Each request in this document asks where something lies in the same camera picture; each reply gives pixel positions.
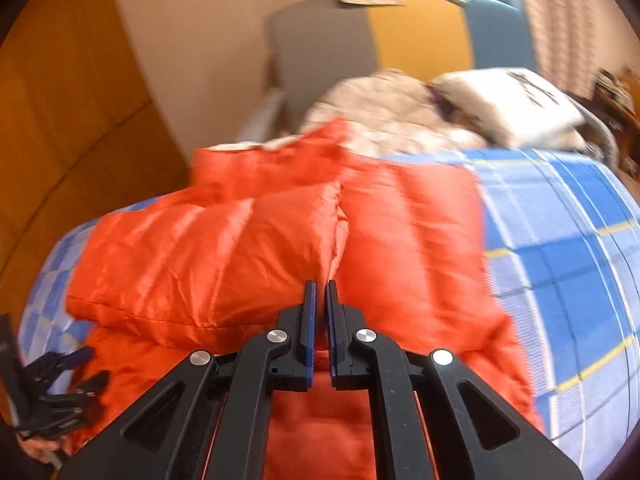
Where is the beige quilt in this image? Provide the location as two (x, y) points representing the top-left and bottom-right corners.
(207, 70), (488, 158)

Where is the wooden wardrobe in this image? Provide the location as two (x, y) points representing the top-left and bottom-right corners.
(0, 0), (191, 411)

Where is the blue plaid bed sheet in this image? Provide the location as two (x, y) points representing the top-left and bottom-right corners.
(17, 147), (640, 480)

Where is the orange down jacket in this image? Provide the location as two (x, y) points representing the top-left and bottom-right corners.
(65, 117), (546, 480)

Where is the person's left hand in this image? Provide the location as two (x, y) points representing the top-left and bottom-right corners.
(15, 432), (66, 466)

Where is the white printed pillow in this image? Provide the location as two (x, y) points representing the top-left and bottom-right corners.
(432, 67), (586, 150)

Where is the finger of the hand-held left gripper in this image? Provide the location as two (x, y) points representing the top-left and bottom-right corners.
(62, 370), (111, 411)
(27, 345), (97, 386)

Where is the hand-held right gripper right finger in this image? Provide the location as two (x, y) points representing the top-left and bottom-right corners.
(326, 280), (584, 480)

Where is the person's left forearm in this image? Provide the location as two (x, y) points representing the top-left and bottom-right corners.
(0, 422), (56, 480)

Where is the grey baby cot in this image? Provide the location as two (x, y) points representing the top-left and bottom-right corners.
(570, 100), (621, 171)

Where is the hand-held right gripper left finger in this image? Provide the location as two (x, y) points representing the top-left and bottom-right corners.
(57, 280), (318, 480)

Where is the grey yellow blue headboard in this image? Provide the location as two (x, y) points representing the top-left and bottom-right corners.
(265, 0), (538, 131)

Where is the wooden desk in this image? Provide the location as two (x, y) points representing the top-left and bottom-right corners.
(592, 65), (640, 181)

